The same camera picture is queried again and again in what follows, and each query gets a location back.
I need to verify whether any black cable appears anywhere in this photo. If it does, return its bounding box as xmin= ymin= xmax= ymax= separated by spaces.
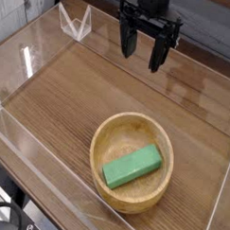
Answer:
xmin=0 ymin=201 xmax=24 ymax=230

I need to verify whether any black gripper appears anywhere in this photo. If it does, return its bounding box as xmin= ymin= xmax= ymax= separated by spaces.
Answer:
xmin=118 ymin=0 xmax=183 ymax=73

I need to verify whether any green rectangular block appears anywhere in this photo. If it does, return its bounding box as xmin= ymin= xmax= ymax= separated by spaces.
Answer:
xmin=102 ymin=144 xmax=163 ymax=189

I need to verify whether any brown wooden bowl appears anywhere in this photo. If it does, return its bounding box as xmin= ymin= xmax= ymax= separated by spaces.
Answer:
xmin=89 ymin=112 xmax=174 ymax=214

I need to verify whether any clear acrylic tray wall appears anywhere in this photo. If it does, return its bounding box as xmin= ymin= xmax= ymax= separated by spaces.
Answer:
xmin=0 ymin=103 xmax=135 ymax=230

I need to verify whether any black metal bracket with screw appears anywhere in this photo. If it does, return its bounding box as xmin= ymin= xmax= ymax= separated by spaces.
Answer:
xmin=9 ymin=203 xmax=40 ymax=230

